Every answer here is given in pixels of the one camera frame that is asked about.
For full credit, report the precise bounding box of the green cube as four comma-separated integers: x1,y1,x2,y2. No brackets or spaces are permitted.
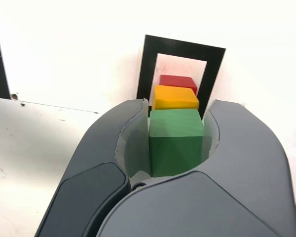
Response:
148,108,204,178

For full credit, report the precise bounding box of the yellow cube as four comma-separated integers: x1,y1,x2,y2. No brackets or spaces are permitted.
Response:
154,84,200,111

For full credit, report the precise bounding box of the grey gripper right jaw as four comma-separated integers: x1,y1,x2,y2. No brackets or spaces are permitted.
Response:
85,99,296,237

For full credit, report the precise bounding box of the red cube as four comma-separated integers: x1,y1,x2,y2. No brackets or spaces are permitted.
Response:
159,74,198,96

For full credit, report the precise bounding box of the black tape square outline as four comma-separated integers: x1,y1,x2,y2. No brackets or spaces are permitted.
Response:
136,35,226,117

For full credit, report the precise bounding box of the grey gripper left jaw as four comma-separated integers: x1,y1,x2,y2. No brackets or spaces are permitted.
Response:
34,98,151,237

